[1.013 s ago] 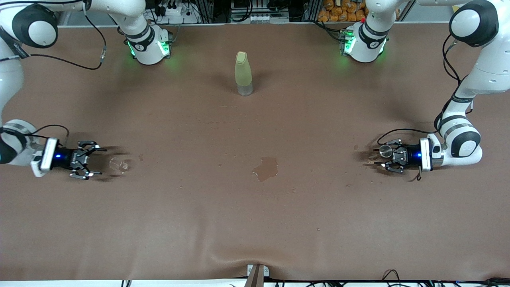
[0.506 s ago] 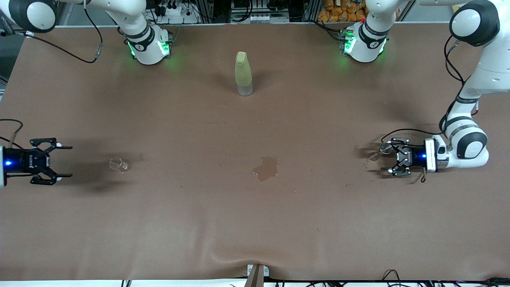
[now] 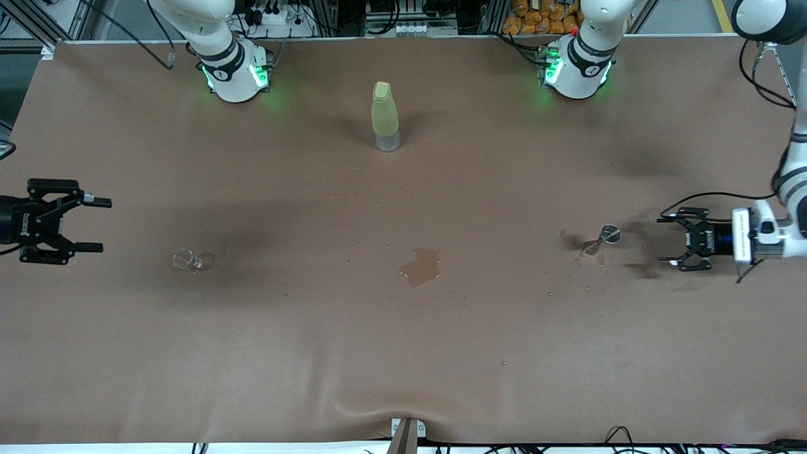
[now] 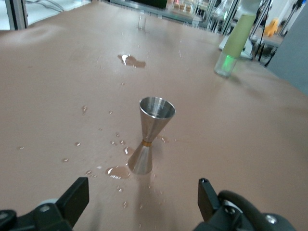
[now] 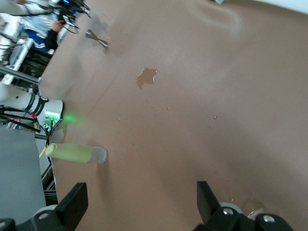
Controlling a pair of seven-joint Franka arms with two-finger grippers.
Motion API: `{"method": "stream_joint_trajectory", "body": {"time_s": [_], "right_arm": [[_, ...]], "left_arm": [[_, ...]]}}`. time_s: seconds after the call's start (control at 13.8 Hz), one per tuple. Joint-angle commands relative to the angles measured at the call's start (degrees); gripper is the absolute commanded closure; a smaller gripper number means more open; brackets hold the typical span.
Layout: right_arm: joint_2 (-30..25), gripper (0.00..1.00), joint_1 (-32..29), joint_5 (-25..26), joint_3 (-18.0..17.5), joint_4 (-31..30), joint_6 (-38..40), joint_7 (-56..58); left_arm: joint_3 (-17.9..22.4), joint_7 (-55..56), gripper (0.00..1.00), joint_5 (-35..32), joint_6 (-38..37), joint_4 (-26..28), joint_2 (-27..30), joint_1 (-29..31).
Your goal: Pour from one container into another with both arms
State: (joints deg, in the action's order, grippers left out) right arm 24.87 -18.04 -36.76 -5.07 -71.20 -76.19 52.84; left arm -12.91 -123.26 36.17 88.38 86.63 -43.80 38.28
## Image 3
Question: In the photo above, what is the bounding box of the orange packet bundle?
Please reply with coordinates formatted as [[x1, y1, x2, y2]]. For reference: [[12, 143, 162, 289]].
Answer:
[[502, 0, 587, 36]]

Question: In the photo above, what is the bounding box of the yellow-green frosted bottle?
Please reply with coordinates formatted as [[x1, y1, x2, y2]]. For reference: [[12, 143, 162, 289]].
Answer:
[[371, 81, 402, 153]]

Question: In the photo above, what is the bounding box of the brown table cover mat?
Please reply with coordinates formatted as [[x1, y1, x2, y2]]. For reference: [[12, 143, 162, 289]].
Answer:
[[0, 35, 807, 445]]

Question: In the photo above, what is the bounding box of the black left camera cable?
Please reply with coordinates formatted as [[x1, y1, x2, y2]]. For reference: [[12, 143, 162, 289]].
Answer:
[[659, 39, 796, 283]]

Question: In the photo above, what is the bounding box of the white power strip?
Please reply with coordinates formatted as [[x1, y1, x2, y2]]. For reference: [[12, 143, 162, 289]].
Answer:
[[366, 21, 458, 38], [248, 0, 316, 38]]

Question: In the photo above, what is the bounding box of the metal table edge bracket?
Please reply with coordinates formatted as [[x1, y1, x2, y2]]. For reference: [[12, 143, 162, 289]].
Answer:
[[390, 417, 427, 454]]

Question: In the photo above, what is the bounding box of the brown liquid puddle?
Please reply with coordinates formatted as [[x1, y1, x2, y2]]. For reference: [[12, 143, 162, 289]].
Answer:
[[399, 247, 442, 288]]

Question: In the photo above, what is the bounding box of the clear glass measuring beaker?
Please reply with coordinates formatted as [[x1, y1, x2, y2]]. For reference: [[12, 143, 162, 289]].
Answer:
[[173, 248, 216, 274]]

